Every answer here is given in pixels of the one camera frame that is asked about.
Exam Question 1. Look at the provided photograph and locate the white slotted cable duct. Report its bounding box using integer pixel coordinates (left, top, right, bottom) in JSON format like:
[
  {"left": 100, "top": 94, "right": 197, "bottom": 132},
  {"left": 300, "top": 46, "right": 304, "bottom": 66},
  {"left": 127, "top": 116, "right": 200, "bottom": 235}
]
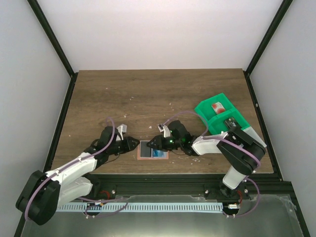
[{"left": 57, "top": 202, "right": 223, "bottom": 213}]

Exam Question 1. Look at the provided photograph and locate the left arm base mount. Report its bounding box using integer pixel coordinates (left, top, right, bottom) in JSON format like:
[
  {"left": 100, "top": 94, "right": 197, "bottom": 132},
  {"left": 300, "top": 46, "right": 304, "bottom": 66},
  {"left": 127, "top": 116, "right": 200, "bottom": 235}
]
[{"left": 83, "top": 183, "right": 117, "bottom": 200}]

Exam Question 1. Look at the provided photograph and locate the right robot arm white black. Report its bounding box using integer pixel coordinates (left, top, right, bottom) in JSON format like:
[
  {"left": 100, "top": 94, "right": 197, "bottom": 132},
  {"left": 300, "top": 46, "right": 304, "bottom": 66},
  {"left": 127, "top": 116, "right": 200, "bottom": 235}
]
[{"left": 147, "top": 120, "right": 266, "bottom": 198}]

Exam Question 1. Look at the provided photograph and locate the blue card in holder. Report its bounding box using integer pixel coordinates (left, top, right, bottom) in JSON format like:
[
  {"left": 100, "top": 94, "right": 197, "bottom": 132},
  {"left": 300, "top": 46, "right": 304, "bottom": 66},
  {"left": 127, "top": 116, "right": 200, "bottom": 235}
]
[{"left": 152, "top": 150, "right": 168, "bottom": 158}]

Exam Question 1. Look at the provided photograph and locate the black frame post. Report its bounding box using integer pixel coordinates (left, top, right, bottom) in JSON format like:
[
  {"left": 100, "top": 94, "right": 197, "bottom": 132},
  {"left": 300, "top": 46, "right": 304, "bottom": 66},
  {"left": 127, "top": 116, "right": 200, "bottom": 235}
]
[
  {"left": 245, "top": 0, "right": 294, "bottom": 74},
  {"left": 26, "top": 0, "right": 76, "bottom": 77}
]

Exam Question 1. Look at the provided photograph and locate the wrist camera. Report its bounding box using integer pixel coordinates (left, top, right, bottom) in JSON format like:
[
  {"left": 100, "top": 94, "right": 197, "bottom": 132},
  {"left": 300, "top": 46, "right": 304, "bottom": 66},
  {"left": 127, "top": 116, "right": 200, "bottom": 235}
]
[
  {"left": 158, "top": 124, "right": 171, "bottom": 138},
  {"left": 116, "top": 124, "right": 127, "bottom": 141}
]

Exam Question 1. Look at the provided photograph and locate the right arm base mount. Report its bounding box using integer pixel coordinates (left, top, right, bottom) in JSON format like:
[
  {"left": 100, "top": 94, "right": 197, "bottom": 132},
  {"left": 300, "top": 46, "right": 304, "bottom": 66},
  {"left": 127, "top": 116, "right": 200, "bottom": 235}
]
[{"left": 203, "top": 182, "right": 250, "bottom": 201}]

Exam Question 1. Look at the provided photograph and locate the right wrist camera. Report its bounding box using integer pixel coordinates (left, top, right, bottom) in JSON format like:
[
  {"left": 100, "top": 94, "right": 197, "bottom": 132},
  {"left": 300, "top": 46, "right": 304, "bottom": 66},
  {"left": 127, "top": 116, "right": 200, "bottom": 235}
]
[{"left": 158, "top": 124, "right": 171, "bottom": 138}]

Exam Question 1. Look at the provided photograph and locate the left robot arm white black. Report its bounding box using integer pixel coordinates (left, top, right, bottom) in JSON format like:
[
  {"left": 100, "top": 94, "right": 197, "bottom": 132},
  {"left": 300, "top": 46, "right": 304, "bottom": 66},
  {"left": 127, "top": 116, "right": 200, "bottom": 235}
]
[{"left": 15, "top": 124, "right": 140, "bottom": 225}]

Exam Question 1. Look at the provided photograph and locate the red white card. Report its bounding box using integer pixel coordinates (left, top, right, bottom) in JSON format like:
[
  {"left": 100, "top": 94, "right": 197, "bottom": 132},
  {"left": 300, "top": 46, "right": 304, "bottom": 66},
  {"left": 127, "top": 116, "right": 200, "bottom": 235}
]
[{"left": 211, "top": 102, "right": 226, "bottom": 115}]

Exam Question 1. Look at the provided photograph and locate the green plastic organizer tray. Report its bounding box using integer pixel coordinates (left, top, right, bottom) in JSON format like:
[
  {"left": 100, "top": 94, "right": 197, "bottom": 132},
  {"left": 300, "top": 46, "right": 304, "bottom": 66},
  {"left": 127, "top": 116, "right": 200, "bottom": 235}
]
[{"left": 194, "top": 93, "right": 250, "bottom": 135}]

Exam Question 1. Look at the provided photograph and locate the left black frame post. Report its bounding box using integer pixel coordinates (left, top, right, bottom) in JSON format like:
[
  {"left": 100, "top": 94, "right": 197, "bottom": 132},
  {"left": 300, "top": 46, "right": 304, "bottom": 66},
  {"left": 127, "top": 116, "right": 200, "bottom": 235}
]
[{"left": 26, "top": 0, "right": 76, "bottom": 77}]

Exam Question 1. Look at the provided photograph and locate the black card in tray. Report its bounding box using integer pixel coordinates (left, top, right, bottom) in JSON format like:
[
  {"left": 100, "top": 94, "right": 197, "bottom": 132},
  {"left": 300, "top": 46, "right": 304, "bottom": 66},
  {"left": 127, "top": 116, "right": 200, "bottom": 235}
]
[{"left": 224, "top": 117, "right": 239, "bottom": 129}]

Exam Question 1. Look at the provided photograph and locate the right black frame post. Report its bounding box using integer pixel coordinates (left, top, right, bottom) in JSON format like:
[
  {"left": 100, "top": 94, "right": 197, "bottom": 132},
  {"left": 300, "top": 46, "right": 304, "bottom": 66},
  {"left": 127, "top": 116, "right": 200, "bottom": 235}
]
[{"left": 245, "top": 0, "right": 294, "bottom": 74}]

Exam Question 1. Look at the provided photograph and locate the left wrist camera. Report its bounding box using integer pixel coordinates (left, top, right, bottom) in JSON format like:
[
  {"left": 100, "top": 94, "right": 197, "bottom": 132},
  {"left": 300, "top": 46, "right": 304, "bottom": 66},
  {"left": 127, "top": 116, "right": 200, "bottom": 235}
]
[{"left": 116, "top": 124, "right": 127, "bottom": 141}]

